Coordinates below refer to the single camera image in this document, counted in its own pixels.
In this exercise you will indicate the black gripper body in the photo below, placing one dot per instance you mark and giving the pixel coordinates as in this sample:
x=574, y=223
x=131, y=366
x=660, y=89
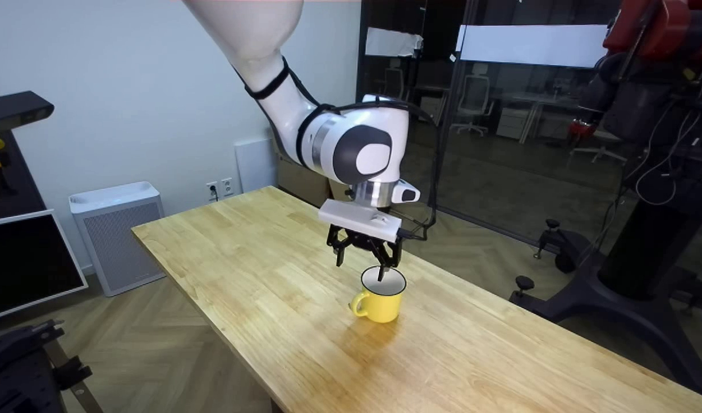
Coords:
x=363, y=245

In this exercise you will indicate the yellow enamel mug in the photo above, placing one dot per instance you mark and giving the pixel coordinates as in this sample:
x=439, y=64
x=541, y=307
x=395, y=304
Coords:
x=380, y=304

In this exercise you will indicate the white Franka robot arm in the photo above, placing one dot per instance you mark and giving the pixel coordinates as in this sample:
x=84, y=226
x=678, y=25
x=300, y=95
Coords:
x=321, y=129

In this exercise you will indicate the open cardboard box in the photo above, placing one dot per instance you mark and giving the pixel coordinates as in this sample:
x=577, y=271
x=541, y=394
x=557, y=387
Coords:
x=302, y=180

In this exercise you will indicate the white paper on glass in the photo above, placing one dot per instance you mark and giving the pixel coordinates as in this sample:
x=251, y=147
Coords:
x=393, y=43

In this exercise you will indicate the white air purifier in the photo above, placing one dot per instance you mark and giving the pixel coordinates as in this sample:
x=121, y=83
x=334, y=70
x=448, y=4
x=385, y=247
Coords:
x=121, y=238

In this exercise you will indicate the red office chair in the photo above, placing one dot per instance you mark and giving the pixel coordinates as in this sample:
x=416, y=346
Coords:
x=589, y=139

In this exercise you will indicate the white board behind glass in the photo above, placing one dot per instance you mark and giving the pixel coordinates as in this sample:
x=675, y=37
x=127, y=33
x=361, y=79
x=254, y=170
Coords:
x=532, y=47

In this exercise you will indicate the black equipment stand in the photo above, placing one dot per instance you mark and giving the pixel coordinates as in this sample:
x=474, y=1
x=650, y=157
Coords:
x=21, y=367

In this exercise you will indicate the black shelf unit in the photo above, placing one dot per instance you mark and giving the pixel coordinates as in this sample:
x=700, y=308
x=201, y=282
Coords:
x=11, y=110

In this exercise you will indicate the red Baxter robot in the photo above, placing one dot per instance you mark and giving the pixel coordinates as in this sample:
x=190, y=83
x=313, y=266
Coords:
x=665, y=35

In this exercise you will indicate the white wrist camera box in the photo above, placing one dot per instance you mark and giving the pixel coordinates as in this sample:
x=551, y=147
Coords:
x=361, y=217

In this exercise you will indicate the white wall panel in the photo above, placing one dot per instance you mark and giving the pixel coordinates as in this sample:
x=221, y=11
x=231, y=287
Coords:
x=254, y=164

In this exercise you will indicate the white wall outlet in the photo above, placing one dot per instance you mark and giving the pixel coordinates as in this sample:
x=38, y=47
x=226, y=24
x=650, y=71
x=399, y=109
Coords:
x=221, y=187

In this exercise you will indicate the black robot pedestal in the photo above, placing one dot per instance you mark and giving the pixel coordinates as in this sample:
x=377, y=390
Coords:
x=650, y=254

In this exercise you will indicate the black monitor with white frame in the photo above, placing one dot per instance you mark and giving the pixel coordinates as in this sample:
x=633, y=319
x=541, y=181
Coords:
x=26, y=264

